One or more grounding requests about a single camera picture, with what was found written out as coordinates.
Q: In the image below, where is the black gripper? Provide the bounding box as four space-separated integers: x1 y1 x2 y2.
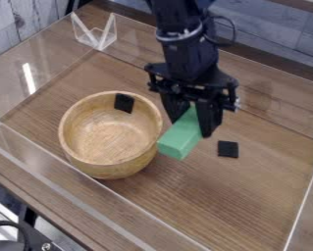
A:
144 32 238 138

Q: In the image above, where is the green rectangular stick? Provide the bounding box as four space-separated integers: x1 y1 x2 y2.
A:
156 107 202 160

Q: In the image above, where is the wooden bowl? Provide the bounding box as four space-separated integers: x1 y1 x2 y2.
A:
57 90 162 179

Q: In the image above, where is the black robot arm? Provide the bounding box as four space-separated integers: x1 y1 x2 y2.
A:
144 0 238 137

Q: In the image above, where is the black square pad in bowl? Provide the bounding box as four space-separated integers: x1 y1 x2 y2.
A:
113 93 135 114

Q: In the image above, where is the black square pad on table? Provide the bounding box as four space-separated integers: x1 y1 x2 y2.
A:
218 140 238 158

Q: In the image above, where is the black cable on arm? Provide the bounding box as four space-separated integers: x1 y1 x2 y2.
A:
203 14 236 47

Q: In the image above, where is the clear acrylic enclosure wall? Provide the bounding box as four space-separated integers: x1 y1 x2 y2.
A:
0 9 313 251

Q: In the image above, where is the clear acrylic corner bracket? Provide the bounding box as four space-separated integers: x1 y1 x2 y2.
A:
70 13 116 51

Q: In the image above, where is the black metal table frame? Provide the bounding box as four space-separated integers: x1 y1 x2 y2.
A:
0 210 62 251

